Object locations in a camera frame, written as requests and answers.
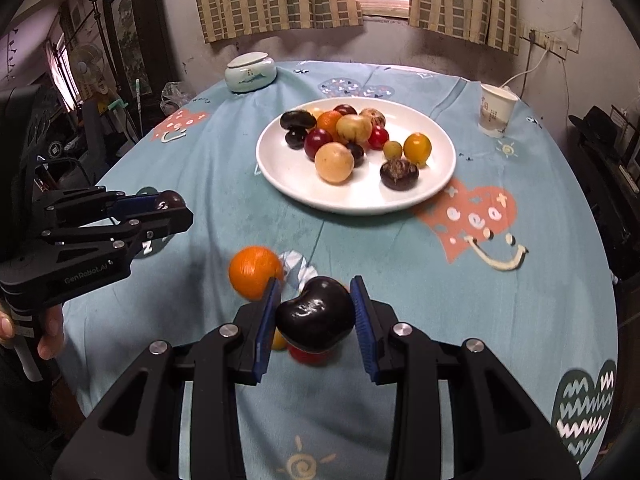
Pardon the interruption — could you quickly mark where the orange mandarin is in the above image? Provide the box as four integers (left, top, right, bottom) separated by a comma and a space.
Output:
228, 246, 284, 300
317, 110, 343, 136

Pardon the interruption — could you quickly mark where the red tomato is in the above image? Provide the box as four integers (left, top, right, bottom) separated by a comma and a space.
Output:
368, 125, 390, 151
288, 346, 334, 366

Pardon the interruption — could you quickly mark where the small dark plum front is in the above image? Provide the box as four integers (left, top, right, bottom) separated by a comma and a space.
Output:
285, 127, 308, 150

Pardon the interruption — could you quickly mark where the red plum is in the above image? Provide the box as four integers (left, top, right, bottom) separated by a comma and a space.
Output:
304, 128, 333, 160
334, 104, 358, 116

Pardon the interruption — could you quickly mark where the large tan round fruit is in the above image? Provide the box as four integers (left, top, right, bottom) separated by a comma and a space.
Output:
335, 114, 372, 144

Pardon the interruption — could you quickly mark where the speckled tan round fruit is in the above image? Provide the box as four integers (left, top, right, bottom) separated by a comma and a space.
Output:
359, 107, 386, 128

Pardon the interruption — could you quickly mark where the small tan longan front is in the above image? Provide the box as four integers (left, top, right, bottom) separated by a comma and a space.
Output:
383, 141, 404, 162

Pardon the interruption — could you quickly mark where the small tan longan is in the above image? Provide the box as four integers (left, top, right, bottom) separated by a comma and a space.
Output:
383, 141, 404, 162
271, 330, 288, 351

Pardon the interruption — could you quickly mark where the yellow orange persimmon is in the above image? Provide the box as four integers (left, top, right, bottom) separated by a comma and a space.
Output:
404, 132, 432, 167

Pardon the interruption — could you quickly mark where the large dark mangosteen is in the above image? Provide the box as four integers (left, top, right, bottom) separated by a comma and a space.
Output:
280, 110, 317, 130

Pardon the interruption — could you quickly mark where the pale yellow round fruit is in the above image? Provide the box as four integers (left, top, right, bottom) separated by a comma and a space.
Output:
305, 106, 324, 118

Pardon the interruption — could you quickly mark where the person left hand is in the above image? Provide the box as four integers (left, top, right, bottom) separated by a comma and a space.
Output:
1, 304, 65, 361

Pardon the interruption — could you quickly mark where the standing fan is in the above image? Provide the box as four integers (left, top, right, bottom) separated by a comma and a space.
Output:
68, 44, 108, 101

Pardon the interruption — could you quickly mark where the crumpled plastic bag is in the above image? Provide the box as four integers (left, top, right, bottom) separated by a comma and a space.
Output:
160, 81, 195, 116

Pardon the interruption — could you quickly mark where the small tan longan back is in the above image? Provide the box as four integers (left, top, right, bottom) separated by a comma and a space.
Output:
271, 330, 288, 351

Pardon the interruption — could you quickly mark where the white round plate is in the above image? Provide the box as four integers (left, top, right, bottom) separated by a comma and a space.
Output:
254, 95, 458, 217

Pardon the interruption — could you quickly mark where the teal patterned tablecloth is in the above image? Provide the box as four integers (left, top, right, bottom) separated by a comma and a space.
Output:
58, 62, 617, 472

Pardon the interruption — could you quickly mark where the dark framed painting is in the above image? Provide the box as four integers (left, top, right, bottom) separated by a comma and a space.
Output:
102, 0, 177, 117

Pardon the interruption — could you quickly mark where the white ceramic lidded jar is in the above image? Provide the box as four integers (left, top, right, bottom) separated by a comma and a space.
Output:
224, 52, 278, 93

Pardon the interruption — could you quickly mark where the black computer desk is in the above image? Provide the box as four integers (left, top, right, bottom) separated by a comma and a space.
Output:
568, 105, 639, 209

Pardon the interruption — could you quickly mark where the white paper cup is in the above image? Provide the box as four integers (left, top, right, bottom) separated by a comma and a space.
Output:
478, 84, 520, 138

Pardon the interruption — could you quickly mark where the right striped curtain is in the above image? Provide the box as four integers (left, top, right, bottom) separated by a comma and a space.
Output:
408, 0, 521, 55

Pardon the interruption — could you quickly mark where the white power cable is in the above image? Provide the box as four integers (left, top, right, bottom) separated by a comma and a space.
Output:
499, 44, 551, 91

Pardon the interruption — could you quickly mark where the wall power strip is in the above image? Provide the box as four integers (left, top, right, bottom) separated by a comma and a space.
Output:
520, 28, 568, 60

